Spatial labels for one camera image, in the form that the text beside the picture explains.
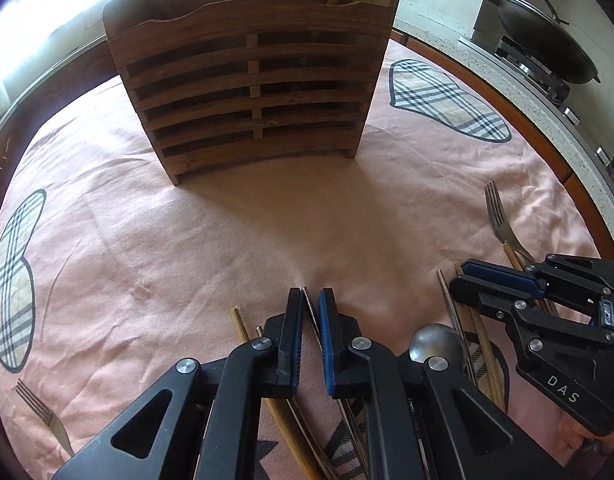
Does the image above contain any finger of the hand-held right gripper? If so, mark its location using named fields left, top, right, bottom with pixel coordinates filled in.
left=459, top=254, right=614, bottom=311
left=449, top=275, right=614, bottom=361

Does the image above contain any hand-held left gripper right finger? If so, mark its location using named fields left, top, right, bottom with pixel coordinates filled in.
left=318, top=288, right=560, bottom=480

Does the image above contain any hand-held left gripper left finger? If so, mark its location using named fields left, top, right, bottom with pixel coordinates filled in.
left=51, top=287, right=308, bottom=480

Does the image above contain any dark wooden chopstick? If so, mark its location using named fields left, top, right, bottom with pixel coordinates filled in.
left=256, top=326, right=340, bottom=480
left=302, top=286, right=370, bottom=480

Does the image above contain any wooden slatted utensil holder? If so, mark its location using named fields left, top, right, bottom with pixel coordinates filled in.
left=102, top=0, right=403, bottom=187

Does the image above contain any metal fork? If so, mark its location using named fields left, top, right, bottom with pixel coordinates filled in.
left=484, top=181, right=538, bottom=266
left=14, top=379, right=75, bottom=457

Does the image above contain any metal spoon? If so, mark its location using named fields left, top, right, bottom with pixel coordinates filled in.
left=408, top=324, right=468, bottom=365

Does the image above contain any pink plaid-heart tablecloth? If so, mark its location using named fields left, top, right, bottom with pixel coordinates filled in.
left=0, top=35, right=614, bottom=480

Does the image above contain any grey speckled countertop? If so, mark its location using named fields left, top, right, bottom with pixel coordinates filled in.
left=394, top=25, right=614, bottom=281

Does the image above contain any gas stove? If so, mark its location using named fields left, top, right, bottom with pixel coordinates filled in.
left=494, top=35, right=585, bottom=126

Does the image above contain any black wok with lid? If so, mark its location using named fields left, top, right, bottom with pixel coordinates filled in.
left=498, top=0, right=604, bottom=86

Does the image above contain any kitchen window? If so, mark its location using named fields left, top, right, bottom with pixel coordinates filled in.
left=0, top=0, right=123, bottom=91

